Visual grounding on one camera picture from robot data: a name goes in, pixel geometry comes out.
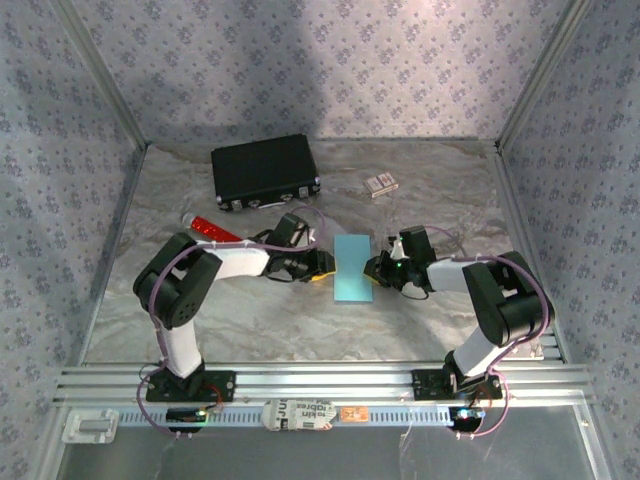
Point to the light blue paper sheet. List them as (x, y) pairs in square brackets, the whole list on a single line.
[(352, 280)]

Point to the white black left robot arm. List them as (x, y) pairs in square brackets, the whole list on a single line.
[(240, 262)]

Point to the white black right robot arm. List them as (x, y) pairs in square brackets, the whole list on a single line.
[(445, 275)]

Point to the playing card box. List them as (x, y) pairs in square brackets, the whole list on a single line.
[(381, 184)]

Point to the red glitter tube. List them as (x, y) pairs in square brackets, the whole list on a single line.
[(210, 229)]

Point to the black briefcase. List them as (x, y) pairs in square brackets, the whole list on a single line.
[(262, 167)]

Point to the orange label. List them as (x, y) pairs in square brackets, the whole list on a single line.
[(354, 414)]

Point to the newspaper wrapped roll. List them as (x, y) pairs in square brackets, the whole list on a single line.
[(300, 415)]

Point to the black right controller board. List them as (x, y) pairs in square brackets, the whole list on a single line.
[(465, 416)]

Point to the black controller board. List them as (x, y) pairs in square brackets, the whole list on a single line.
[(185, 415), (465, 416)]

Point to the black left controller board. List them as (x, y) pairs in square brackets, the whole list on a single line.
[(185, 415)]

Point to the long aluminium base rail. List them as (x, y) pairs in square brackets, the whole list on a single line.
[(325, 382)]

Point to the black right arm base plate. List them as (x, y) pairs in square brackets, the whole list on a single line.
[(425, 385)]

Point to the aluminium side rail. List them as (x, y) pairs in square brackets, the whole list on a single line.
[(111, 250), (521, 225)]

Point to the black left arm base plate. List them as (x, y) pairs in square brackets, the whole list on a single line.
[(225, 387)]

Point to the aluminium corner post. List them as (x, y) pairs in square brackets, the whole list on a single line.
[(102, 75), (542, 75)]

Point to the white plastic bracket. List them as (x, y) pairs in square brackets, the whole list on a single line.
[(90, 426)]

